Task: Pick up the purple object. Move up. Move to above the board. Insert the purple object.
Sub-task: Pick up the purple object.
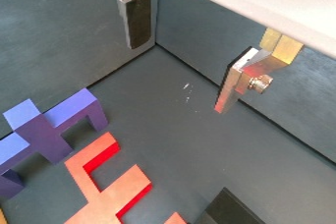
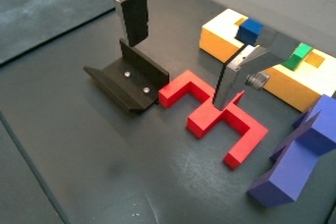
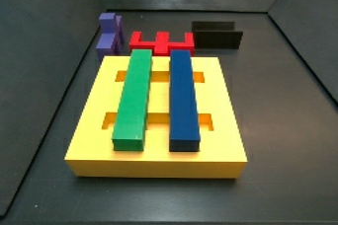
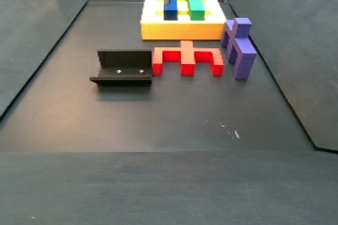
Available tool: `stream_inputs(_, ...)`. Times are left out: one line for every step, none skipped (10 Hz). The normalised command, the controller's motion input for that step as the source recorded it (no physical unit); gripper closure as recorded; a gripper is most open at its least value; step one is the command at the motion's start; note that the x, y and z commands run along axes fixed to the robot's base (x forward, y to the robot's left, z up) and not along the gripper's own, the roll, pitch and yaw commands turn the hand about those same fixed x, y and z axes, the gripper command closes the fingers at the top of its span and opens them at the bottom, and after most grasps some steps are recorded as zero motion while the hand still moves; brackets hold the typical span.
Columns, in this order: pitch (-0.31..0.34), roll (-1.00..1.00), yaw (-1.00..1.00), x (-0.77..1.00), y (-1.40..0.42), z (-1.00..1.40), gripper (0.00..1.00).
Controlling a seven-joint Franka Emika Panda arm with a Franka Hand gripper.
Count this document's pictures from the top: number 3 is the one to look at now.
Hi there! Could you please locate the purple comb-shaped block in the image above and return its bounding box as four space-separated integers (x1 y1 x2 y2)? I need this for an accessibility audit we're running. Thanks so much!
96 13 124 60

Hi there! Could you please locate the yellow slotted board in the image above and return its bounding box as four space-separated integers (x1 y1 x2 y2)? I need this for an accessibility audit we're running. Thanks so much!
64 56 247 179

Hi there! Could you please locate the blue long bar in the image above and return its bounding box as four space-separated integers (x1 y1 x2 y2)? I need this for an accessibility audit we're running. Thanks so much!
169 50 201 152

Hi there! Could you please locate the green long bar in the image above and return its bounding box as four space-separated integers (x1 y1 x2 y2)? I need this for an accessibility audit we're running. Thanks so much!
112 49 153 151

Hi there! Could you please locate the red comb-shaped block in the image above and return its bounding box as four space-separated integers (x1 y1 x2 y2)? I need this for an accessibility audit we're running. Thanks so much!
130 32 194 56

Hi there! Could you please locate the black angle bracket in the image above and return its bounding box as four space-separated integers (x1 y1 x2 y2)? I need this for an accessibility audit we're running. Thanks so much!
191 21 243 49

